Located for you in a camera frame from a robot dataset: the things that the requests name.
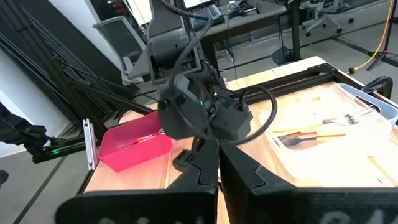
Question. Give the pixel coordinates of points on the pink plastic bin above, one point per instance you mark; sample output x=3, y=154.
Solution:
x=130, y=155

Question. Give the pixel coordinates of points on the black desk gadget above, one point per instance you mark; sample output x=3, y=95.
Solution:
x=245, y=9

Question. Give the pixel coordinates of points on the white office chair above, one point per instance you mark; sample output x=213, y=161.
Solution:
x=323, y=18

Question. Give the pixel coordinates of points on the grey office chair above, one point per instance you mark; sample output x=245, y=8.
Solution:
x=121, y=40

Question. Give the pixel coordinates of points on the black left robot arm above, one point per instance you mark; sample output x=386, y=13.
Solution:
x=168, y=46

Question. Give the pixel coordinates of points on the black device with green light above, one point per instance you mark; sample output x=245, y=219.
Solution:
x=21, y=133

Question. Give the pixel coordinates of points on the black floor box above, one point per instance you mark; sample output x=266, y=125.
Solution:
x=281, y=56

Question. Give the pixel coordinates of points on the grey desk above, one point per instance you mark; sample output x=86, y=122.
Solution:
x=248, y=18

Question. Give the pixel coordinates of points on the desk computer screen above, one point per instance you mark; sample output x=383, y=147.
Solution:
x=199, y=3

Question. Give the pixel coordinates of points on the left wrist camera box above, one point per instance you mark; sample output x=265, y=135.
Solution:
x=231, y=123

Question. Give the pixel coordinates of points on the black tripod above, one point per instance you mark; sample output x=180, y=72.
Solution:
x=377, y=60

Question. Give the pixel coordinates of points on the silver aluminium bracket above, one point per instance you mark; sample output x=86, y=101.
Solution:
x=89, y=146

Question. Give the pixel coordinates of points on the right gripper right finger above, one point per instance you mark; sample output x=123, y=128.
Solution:
x=264, y=205

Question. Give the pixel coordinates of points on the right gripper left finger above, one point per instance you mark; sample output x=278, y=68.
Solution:
x=186, y=205

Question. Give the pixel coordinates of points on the clear plastic bin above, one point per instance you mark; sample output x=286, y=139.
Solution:
x=384, y=107

